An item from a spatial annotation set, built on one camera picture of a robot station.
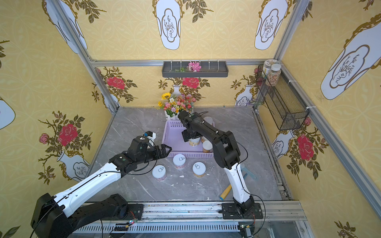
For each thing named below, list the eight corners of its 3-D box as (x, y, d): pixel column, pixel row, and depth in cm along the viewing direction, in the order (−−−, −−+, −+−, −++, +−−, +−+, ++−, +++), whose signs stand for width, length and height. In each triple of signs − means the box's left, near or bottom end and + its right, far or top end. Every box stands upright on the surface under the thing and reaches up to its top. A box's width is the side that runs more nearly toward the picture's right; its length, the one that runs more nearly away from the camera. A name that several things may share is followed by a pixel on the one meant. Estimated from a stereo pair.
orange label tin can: (192, 178, 86) (192, 174, 82) (192, 165, 91) (192, 161, 87) (205, 178, 86) (206, 174, 82) (205, 165, 91) (205, 161, 87)
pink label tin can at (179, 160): (173, 169, 90) (172, 165, 85) (174, 157, 95) (173, 153, 90) (185, 169, 90) (185, 165, 85) (185, 157, 95) (185, 153, 90)
